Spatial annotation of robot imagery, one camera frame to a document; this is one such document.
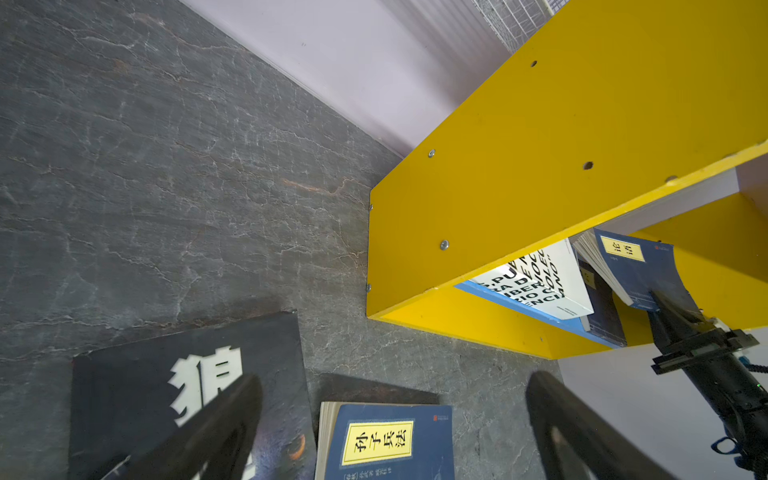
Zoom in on black book white characters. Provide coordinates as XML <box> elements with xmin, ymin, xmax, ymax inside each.
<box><xmin>67</xmin><ymin>312</ymin><xmax>316</xmax><ymax>479</ymax></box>

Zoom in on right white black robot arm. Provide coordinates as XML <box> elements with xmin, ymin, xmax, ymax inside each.
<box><xmin>648</xmin><ymin>291</ymin><xmax>767</xmax><ymax>479</ymax></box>

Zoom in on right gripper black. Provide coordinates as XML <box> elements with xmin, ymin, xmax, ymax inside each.
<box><xmin>648</xmin><ymin>291</ymin><xmax>759</xmax><ymax>375</ymax></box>

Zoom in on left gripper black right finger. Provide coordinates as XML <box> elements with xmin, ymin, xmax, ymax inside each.
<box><xmin>525</xmin><ymin>371</ymin><xmax>673</xmax><ymax>479</ymax></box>

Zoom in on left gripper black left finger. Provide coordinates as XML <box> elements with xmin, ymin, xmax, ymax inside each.
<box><xmin>89</xmin><ymin>374</ymin><xmax>263</xmax><ymax>479</ymax></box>

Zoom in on navy Yijing book yellow label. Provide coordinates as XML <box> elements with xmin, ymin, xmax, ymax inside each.
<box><xmin>578</xmin><ymin>259</ymin><xmax>627</xmax><ymax>348</ymax></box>

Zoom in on white wire divider rack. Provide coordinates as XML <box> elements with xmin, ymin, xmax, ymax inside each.
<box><xmin>472</xmin><ymin>0</ymin><xmax>568</xmax><ymax>54</ymax></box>

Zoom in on yellow pink blue bookshelf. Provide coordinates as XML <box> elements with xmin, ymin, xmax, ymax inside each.
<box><xmin>366</xmin><ymin>1</ymin><xmax>767</xmax><ymax>360</ymax></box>

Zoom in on white Spanish text book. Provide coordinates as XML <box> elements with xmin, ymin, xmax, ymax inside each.
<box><xmin>466</xmin><ymin>240</ymin><xmax>594</xmax><ymax>322</ymax></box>

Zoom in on blue Lunyu book yellow label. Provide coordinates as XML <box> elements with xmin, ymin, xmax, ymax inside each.
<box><xmin>570</xmin><ymin>228</ymin><xmax>700</xmax><ymax>314</ymax></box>

